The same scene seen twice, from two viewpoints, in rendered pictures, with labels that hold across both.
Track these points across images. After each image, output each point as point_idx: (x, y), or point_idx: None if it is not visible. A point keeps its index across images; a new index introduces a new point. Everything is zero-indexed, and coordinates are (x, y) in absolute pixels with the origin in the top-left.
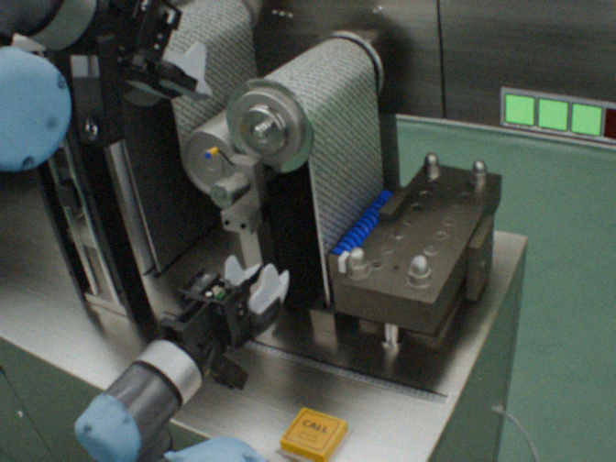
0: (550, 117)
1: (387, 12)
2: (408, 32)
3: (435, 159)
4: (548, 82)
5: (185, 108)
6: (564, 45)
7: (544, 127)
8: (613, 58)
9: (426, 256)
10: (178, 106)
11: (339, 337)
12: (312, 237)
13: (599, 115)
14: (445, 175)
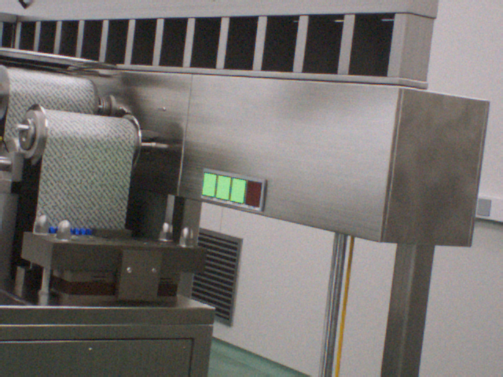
0: (222, 190)
1: (167, 111)
2: (173, 127)
3: (167, 225)
4: (225, 163)
5: (14, 128)
6: (236, 133)
7: (218, 198)
8: (256, 141)
9: (86, 240)
10: (9, 123)
11: (21, 287)
12: None
13: (244, 187)
14: (170, 241)
